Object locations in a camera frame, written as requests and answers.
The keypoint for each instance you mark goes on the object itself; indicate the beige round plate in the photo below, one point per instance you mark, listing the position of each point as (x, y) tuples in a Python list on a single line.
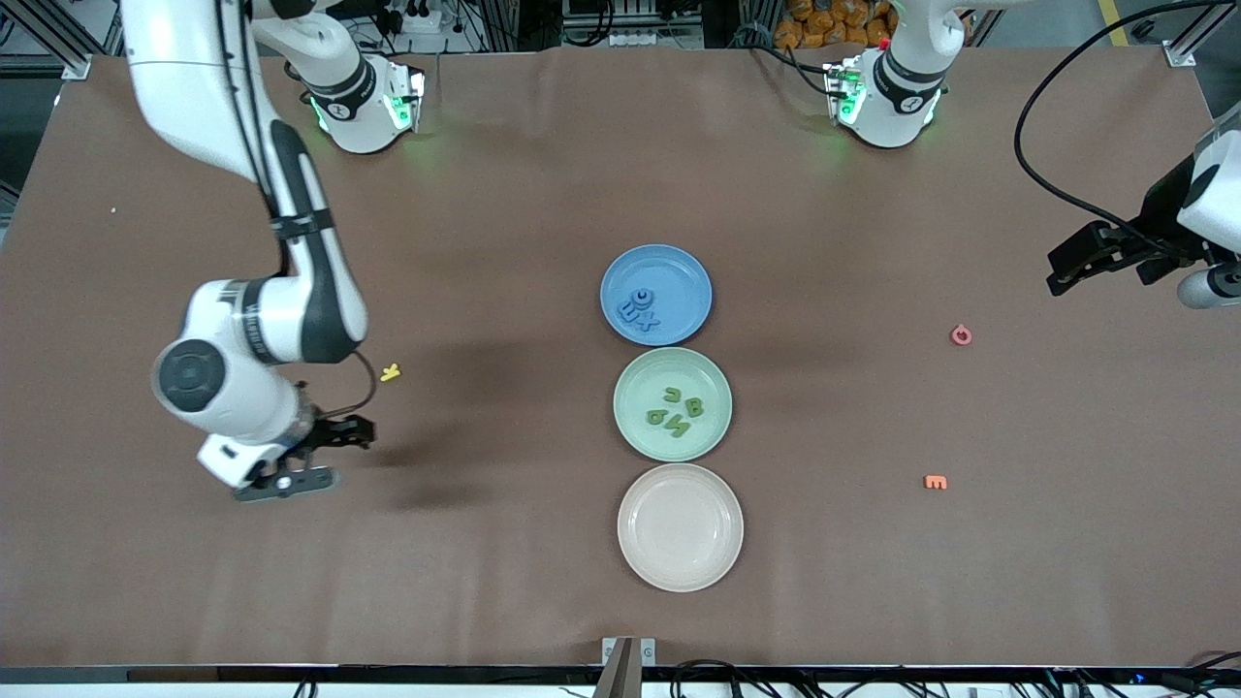
[(681, 527)]

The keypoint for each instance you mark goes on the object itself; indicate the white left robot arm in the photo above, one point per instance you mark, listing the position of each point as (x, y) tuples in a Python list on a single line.
[(897, 97)]

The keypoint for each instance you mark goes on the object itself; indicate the green letter N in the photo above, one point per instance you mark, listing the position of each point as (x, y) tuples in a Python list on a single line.
[(679, 426)]

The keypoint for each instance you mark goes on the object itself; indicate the grey metal bracket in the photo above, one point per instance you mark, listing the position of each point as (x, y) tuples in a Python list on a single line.
[(648, 651)]

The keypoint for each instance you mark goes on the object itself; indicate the orange packets pile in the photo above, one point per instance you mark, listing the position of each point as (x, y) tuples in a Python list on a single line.
[(824, 24)]

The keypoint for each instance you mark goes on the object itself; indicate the orange letter E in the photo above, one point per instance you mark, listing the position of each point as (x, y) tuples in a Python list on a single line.
[(936, 482)]

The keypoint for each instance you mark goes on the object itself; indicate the green letter b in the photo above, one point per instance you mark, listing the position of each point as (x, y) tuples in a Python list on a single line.
[(657, 419), (694, 407)]

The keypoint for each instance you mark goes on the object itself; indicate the white power strip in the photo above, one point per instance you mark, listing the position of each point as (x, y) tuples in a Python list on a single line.
[(417, 19)]

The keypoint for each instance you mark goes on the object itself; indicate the aluminium frame post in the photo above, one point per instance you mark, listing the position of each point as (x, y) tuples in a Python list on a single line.
[(1180, 53), (76, 66)]

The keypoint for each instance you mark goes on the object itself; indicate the blue plus sign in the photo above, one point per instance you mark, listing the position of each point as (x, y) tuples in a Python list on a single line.
[(647, 322)]

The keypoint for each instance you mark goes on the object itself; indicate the pink letter Q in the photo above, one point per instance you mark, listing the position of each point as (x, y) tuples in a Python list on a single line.
[(961, 335)]

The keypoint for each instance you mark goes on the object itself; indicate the brown table cover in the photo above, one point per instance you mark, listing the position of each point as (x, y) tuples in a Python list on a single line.
[(485, 194)]

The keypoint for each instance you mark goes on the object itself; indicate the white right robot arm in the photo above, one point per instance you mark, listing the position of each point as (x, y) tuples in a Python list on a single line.
[(194, 78)]

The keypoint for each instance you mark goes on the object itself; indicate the blue letter m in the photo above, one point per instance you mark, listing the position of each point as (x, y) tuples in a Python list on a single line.
[(631, 311)]

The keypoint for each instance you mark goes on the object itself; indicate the yellow letter Y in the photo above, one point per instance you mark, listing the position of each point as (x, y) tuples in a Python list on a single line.
[(390, 372)]

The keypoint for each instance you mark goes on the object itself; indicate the blue round plate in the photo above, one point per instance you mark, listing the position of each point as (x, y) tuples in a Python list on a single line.
[(679, 276)]

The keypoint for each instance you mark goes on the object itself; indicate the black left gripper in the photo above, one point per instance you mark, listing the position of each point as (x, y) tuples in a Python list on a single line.
[(1161, 211)]

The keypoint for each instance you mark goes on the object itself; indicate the background equipment rack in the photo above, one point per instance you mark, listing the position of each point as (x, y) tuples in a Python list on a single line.
[(630, 19)]

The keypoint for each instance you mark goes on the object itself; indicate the brown camera pole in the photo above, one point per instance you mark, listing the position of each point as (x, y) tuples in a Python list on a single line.
[(619, 674)]

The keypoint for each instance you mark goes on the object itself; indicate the green round plate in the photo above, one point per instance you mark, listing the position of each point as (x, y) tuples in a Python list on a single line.
[(645, 383)]

